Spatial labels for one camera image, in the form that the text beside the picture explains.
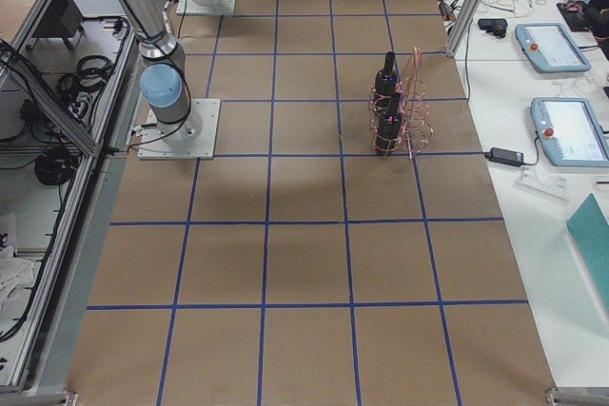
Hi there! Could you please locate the teach pendant tablet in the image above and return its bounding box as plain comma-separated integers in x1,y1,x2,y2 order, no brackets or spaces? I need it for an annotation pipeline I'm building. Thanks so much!
515,23,591,73
530,97,608,167

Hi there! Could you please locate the teal folder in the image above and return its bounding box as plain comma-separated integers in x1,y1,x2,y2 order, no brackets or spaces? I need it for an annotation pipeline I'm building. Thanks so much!
567,194,609,287

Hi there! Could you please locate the black power adapter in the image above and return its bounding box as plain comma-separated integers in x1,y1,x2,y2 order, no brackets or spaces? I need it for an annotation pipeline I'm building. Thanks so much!
484,147,524,167

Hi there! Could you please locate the white cloth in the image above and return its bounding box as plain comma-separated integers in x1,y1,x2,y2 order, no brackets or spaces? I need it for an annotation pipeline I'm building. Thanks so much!
0,210,37,312

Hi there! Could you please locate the copper wire bottle basket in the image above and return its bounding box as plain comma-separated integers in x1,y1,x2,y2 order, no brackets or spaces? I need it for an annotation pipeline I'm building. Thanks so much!
368,47,433,158

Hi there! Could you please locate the dark wine bottle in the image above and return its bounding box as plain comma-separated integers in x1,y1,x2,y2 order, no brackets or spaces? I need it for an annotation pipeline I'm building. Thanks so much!
372,51,398,114
375,92,403,157

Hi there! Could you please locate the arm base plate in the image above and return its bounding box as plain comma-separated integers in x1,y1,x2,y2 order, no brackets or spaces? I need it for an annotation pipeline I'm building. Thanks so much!
176,0,236,16
137,99,221,160

